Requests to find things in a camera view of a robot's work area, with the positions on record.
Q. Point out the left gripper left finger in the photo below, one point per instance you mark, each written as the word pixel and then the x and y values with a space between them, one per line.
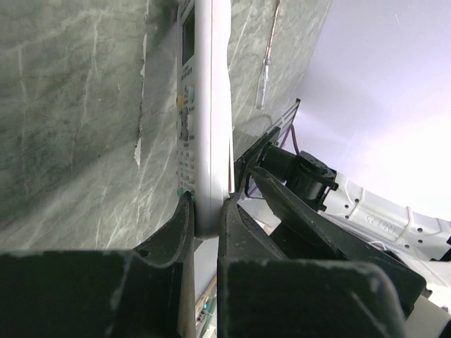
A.
pixel 147 291

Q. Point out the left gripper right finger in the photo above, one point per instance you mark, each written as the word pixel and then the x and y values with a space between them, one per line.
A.
pixel 261 294

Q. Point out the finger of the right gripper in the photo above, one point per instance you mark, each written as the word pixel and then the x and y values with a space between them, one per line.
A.
pixel 335 242

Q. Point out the clear handle screwdriver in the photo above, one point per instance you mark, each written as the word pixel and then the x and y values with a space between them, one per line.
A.
pixel 264 74

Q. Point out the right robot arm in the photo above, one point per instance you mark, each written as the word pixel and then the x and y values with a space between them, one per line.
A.
pixel 325 215

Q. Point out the aluminium rail frame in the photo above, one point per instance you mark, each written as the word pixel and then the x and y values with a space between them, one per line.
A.
pixel 288 117

